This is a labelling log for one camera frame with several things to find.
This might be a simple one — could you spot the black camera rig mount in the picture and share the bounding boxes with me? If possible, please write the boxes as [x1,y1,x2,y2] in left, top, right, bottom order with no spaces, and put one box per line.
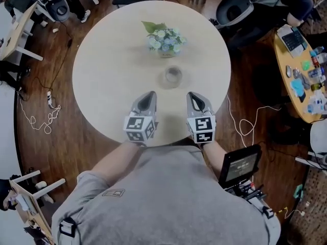
[224,181,268,202]

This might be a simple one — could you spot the black monitor screen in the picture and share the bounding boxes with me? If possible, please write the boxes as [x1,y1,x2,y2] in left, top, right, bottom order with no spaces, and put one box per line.
[218,144,263,189]

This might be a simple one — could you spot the light wooden desk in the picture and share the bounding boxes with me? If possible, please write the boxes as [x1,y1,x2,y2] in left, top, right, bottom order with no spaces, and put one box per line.
[9,169,66,242]
[0,1,44,61]

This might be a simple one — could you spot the person's left forearm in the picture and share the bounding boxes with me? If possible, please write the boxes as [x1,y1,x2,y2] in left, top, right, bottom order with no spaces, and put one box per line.
[91,140,141,181]

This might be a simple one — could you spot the black keyboard on gray pouch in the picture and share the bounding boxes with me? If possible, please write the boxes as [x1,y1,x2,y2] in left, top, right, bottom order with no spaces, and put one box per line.
[276,25,309,59]

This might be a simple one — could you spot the potted blue white flowers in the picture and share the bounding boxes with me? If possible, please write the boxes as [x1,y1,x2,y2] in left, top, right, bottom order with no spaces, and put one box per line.
[141,20,188,59]

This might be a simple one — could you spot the person's gray shirt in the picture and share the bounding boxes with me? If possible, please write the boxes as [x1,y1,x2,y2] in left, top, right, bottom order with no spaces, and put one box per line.
[51,144,282,245]

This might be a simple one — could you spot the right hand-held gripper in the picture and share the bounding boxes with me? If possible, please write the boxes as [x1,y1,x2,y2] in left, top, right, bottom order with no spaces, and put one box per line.
[185,91,217,144]

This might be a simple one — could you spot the black strap buckle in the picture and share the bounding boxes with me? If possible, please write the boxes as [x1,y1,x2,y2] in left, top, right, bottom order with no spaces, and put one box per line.
[261,206,275,219]
[59,216,77,238]

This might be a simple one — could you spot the person's right forearm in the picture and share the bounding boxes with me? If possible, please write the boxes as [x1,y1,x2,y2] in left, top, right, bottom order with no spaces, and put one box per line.
[203,139,228,181]

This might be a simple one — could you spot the white cable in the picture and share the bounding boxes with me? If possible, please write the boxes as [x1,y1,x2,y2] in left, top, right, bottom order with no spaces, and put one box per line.
[19,90,62,135]
[225,93,282,148]

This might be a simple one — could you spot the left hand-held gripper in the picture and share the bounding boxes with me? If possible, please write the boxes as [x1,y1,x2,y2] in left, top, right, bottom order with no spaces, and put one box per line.
[123,90,158,148]

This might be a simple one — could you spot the gray office chair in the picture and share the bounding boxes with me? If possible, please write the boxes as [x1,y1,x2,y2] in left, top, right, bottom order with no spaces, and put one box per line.
[45,0,71,23]
[215,0,255,31]

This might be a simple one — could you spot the oval wooden side table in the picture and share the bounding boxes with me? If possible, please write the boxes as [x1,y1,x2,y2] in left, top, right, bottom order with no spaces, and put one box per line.
[272,24,327,124]

